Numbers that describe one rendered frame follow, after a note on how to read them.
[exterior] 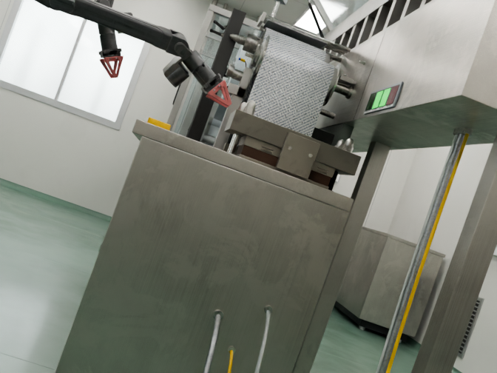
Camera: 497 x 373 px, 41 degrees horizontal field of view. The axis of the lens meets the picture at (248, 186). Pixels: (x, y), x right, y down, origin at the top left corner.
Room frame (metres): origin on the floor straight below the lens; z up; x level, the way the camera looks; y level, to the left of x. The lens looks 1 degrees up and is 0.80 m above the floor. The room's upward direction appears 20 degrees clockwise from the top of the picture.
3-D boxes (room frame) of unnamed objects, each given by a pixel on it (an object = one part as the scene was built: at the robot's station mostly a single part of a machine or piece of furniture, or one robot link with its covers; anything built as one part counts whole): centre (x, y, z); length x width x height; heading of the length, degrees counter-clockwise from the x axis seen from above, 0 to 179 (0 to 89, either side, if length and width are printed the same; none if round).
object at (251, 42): (2.41, 0.16, 1.34); 0.06 x 0.06 x 0.06; 8
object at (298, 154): (1.92, -0.11, 0.97); 0.10 x 0.03 x 0.11; 98
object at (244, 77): (2.19, 0.15, 1.05); 0.06 x 0.05 x 0.31; 98
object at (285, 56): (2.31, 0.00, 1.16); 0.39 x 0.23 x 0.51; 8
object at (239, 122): (2.01, -0.08, 1.00); 0.40 x 0.16 x 0.06; 98
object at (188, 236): (3.10, 0.18, 0.43); 2.52 x 0.64 x 0.86; 8
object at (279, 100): (2.12, -0.02, 1.11); 0.23 x 0.01 x 0.18; 98
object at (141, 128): (3.10, 0.20, 0.88); 2.52 x 0.66 x 0.04; 8
